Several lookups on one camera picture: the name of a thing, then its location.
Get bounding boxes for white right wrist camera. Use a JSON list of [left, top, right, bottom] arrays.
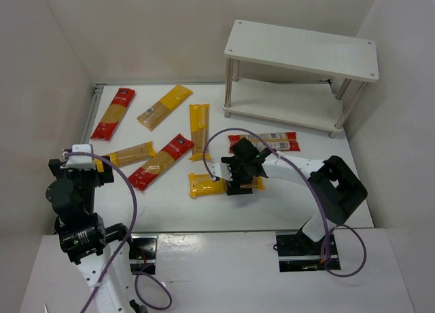
[[208, 162, 232, 181]]

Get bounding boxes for white two-tier shelf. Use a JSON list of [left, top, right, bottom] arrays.
[[223, 20, 379, 138]]

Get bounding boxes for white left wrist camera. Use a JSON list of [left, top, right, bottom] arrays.
[[61, 144, 95, 170]]

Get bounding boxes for yellow spaghetti bag with barcode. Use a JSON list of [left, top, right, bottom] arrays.
[[137, 85, 193, 131]]

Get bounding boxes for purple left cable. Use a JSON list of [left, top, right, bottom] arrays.
[[64, 151, 173, 313]]

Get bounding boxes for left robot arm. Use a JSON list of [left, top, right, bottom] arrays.
[[46, 149, 146, 312]]

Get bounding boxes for yellow Pastatime bag front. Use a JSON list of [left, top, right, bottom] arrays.
[[188, 173, 266, 198]]

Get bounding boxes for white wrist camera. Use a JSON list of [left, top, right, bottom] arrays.
[[208, 162, 232, 181], [61, 144, 95, 170]]

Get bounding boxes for red spaghetti bag centre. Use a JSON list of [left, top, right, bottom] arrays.
[[128, 134, 194, 191]]

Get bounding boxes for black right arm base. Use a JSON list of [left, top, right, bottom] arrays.
[[273, 231, 341, 273]]

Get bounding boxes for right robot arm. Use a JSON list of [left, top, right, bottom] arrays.
[[212, 138, 368, 243]]

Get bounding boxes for yellow spaghetti bag centre upright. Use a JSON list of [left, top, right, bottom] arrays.
[[189, 104, 211, 161]]

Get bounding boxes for red spaghetti bag near shelf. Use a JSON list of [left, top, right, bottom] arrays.
[[228, 132, 300, 151]]

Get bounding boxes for red spaghetti bag far left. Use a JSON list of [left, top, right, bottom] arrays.
[[90, 88, 135, 141]]

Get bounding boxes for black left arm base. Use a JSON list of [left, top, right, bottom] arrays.
[[129, 234, 158, 275]]

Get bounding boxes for aluminium table edge rail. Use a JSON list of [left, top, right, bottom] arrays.
[[79, 84, 106, 143]]

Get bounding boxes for yellow pastatime bag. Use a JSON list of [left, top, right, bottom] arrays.
[[188, 173, 266, 198], [103, 141, 156, 168]]

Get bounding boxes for yellow Pastatime bag left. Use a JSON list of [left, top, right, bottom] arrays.
[[103, 141, 156, 168]]

